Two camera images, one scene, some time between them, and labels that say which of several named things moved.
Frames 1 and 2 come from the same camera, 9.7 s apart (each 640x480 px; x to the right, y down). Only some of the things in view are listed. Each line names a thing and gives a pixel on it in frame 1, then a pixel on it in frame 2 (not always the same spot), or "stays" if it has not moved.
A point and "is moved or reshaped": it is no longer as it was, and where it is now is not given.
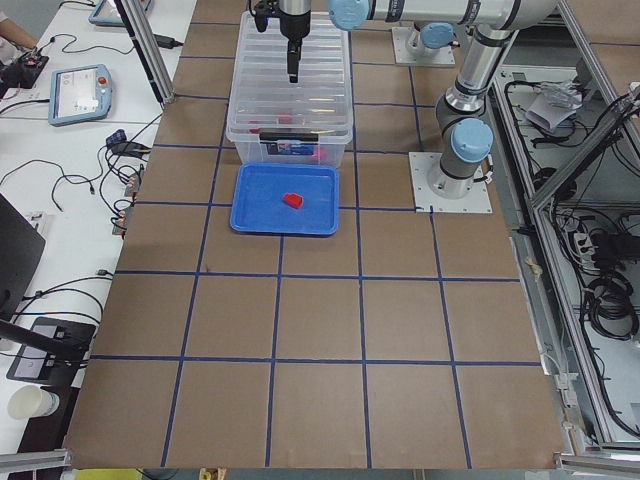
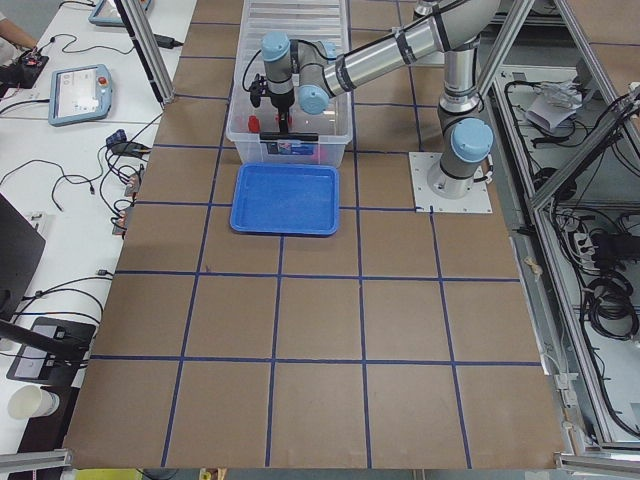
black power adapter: [167, 42] stays
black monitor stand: [51, 351] stays
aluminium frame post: [159, 79] stays
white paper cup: [31, 401] stays
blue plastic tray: [257, 205] stays
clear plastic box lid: [265, 106] is moved or reshaped
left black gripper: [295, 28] → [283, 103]
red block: [293, 199] → [254, 124]
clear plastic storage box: [273, 121] stays
